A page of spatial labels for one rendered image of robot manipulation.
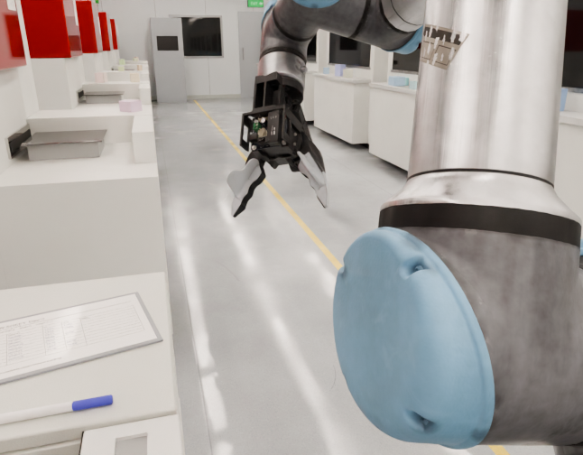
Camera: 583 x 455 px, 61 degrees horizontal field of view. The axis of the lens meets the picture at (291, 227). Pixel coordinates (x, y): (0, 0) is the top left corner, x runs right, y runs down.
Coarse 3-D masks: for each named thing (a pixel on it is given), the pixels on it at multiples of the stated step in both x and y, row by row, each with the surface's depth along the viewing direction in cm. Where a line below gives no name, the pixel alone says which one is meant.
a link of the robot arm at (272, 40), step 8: (272, 0) 79; (264, 8) 80; (272, 8) 78; (264, 16) 79; (272, 16) 74; (264, 24) 78; (272, 24) 75; (264, 32) 77; (272, 32) 76; (280, 32) 74; (264, 40) 77; (272, 40) 76; (280, 40) 75; (288, 40) 75; (264, 48) 76; (272, 48) 75; (280, 48) 75; (288, 48) 75; (296, 48) 76; (304, 48) 77; (304, 56) 77
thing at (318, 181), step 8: (304, 160) 70; (312, 160) 72; (304, 168) 72; (312, 168) 71; (312, 176) 68; (320, 176) 71; (312, 184) 71; (320, 184) 70; (320, 192) 70; (328, 192) 70; (320, 200) 70; (328, 200) 70
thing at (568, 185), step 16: (576, 0) 323; (576, 16) 324; (576, 32) 325; (576, 48) 326; (576, 64) 327; (576, 80) 329; (576, 96) 330; (560, 112) 327; (576, 112) 327; (560, 128) 317; (576, 128) 306; (560, 144) 318; (576, 144) 307; (560, 160) 320; (576, 160) 308; (560, 176) 321; (576, 176) 309; (560, 192) 322; (576, 192) 310; (576, 208) 311
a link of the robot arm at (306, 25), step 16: (288, 0) 69; (304, 0) 67; (320, 0) 67; (336, 0) 68; (352, 0) 69; (288, 16) 71; (304, 16) 70; (320, 16) 70; (336, 16) 70; (352, 16) 70; (288, 32) 74; (304, 32) 73; (336, 32) 73; (352, 32) 73
